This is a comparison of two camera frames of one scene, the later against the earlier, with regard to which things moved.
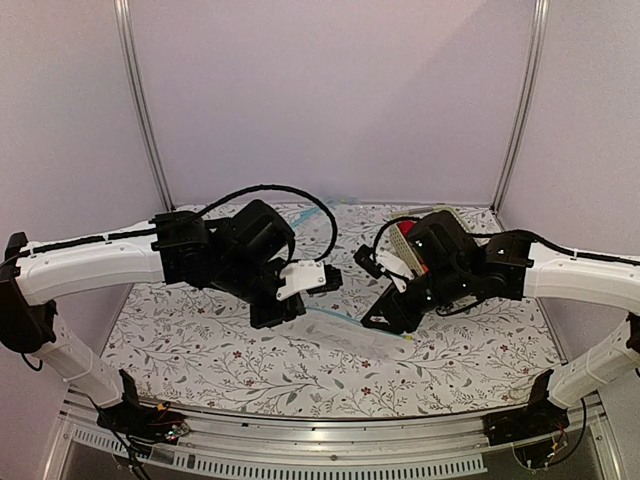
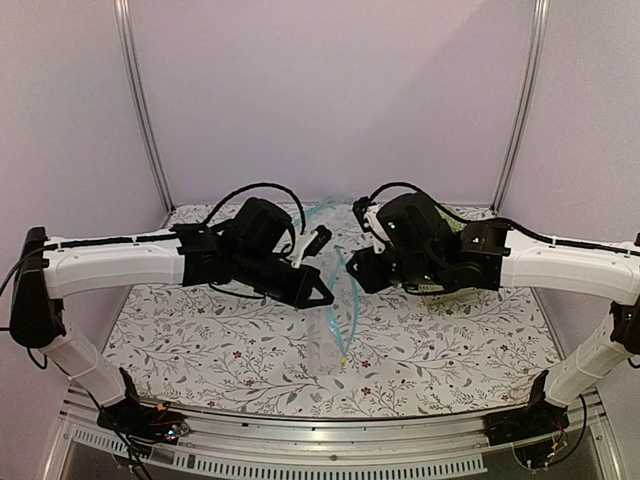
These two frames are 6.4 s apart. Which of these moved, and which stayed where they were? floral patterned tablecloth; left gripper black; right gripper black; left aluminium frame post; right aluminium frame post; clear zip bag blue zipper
Moved: right gripper black; clear zip bag blue zipper; left gripper black
Stayed: left aluminium frame post; right aluminium frame post; floral patterned tablecloth
